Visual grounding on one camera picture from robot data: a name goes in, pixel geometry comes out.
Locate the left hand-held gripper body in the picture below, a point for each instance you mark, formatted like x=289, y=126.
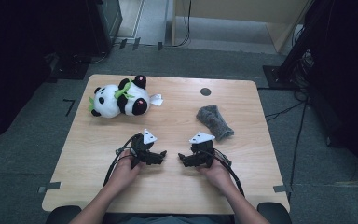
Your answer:
x=141, y=147

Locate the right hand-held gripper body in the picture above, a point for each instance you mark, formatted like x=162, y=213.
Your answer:
x=202, y=149

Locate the grey fuzzy sock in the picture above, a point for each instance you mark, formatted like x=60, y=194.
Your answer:
x=213, y=119

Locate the panda plush toy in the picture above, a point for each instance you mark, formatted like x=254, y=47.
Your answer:
x=119, y=101

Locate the person's right hand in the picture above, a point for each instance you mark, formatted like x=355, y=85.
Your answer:
x=216, y=174

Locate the person's left hand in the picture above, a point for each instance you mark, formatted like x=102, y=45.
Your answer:
x=125, y=174

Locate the dark round table grommet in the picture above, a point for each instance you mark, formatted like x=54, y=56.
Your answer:
x=205, y=91

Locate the person's grey clothing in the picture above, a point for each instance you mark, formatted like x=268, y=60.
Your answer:
x=167, y=219

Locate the grey tape strip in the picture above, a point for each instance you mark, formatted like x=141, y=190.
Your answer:
x=281, y=188
x=49, y=186

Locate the black chair armrest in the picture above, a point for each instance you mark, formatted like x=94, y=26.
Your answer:
x=275, y=213
x=62, y=214

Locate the black stand with base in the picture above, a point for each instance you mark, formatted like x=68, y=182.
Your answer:
x=284, y=76

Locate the black cabinet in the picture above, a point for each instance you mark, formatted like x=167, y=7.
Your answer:
x=104, y=25

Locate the black stand base plate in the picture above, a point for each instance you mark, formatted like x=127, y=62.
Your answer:
x=70, y=70

